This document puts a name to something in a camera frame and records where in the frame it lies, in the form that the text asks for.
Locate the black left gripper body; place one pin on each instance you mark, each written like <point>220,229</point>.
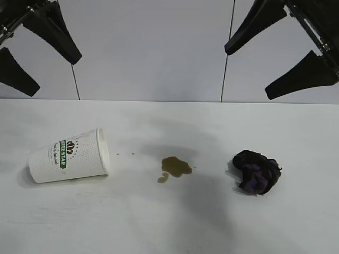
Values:
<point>16,16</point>

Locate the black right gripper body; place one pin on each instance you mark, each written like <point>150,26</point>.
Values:
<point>317,21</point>

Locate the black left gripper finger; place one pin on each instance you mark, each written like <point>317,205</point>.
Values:
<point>55,34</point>
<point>16,74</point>

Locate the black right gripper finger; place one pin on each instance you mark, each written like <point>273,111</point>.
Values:
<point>307,74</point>
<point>259,18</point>

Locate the white paper cup green logo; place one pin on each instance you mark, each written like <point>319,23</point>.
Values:
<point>66,158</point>

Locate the black purple cloth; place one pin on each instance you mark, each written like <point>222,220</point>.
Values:
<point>254,169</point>

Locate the large brown coffee puddle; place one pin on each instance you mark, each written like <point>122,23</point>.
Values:
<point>174,166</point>

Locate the small brown coffee puddle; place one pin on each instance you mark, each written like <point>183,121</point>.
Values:
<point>162,179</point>

